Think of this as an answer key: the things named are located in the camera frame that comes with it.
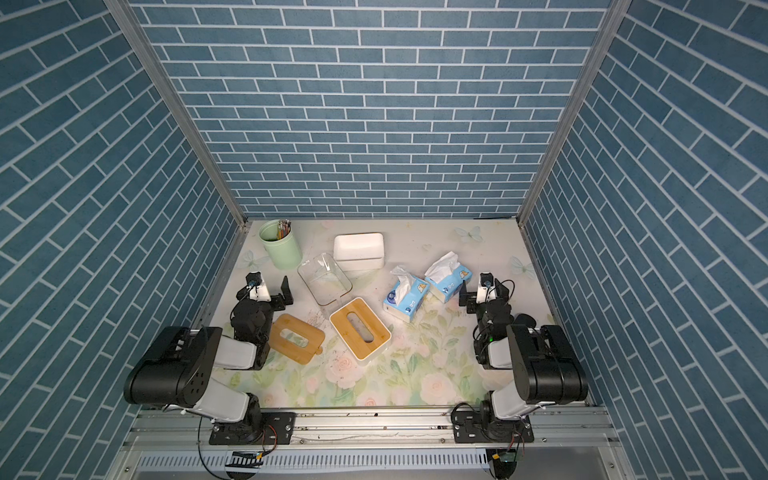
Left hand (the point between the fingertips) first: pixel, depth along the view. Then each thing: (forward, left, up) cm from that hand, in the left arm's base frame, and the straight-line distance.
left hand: (277, 278), depth 89 cm
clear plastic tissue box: (+8, -11, -12) cm, 18 cm away
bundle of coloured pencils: (+15, 0, +6) cm, 16 cm away
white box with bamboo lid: (-12, -25, -11) cm, 30 cm away
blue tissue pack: (-4, -39, -3) cm, 39 cm away
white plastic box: (+21, -23, -12) cm, 34 cm away
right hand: (0, -63, 0) cm, 63 cm away
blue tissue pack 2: (+4, -53, -5) cm, 53 cm away
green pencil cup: (+13, +2, -4) cm, 14 cm away
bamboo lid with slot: (-14, -6, -12) cm, 20 cm away
